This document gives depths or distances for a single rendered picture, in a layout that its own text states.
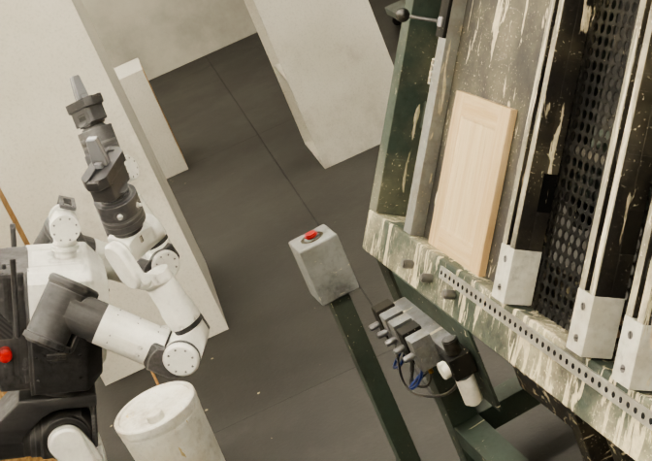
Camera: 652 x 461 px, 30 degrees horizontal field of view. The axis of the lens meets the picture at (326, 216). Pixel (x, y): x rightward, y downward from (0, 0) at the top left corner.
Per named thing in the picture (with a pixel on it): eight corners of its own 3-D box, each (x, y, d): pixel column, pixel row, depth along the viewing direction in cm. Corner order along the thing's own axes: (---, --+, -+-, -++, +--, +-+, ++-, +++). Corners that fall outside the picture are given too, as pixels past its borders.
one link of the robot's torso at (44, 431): (37, 468, 282) (34, 421, 279) (36, 442, 295) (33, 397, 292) (93, 462, 285) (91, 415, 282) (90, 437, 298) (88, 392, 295)
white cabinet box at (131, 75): (104, 187, 833) (57, 92, 808) (181, 152, 837) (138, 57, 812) (107, 206, 791) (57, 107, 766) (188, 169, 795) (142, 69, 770)
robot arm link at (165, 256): (171, 298, 309) (91, 276, 297) (149, 289, 320) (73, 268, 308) (184, 254, 310) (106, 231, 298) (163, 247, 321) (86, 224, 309)
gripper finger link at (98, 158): (98, 137, 234) (109, 163, 238) (83, 138, 235) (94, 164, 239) (95, 142, 233) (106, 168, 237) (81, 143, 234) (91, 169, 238)
